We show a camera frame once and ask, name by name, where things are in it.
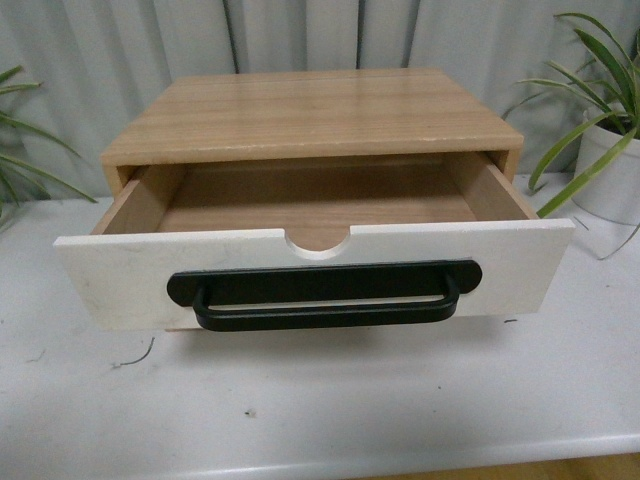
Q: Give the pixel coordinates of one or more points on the green plant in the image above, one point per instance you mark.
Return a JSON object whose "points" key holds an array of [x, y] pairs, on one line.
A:
{"points": [[21, 179], [607, 84]]}

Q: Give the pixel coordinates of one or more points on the wooden drawer cabinet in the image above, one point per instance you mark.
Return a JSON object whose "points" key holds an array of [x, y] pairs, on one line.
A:
{"points": [[202, 119]]}

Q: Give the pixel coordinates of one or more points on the green plant right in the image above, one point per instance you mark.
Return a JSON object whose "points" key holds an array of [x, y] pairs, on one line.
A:
{"points": [[607, 84]]}

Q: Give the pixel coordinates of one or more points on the white plant pot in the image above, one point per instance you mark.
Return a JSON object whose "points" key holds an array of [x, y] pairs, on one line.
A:
{"points": [[614, 193]]}

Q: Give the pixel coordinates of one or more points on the white front wooden drawer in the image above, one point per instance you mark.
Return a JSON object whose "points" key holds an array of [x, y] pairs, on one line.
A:
{"points": [[311, 212]]}

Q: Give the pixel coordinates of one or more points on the green plant left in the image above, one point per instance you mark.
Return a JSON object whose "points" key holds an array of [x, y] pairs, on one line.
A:
{"points": [[21, 179]]}

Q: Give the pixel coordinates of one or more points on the black metal drawer handle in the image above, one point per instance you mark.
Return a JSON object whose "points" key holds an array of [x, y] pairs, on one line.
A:
{"points": [[337, 296]]}

